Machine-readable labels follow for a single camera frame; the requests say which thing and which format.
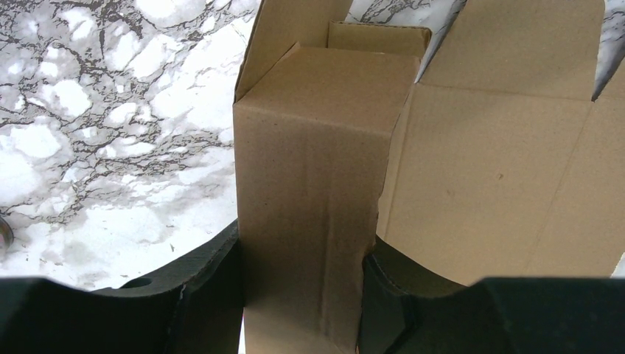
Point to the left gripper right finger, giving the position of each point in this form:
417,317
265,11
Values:
408,309

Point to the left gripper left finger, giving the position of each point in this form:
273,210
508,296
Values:
193,304

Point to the brown cardboard box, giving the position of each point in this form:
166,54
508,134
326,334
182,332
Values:
492,152

